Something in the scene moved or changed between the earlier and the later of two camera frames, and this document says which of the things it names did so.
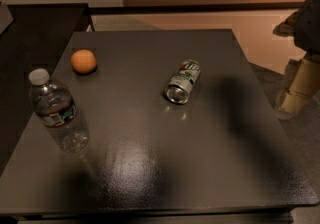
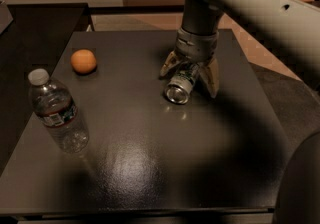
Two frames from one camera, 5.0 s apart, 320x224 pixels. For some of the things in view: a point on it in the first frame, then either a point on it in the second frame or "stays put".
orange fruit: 83,61 stays put
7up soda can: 177,90 stays put
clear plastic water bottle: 55,106 stays put
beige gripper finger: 305,83 → 198,48
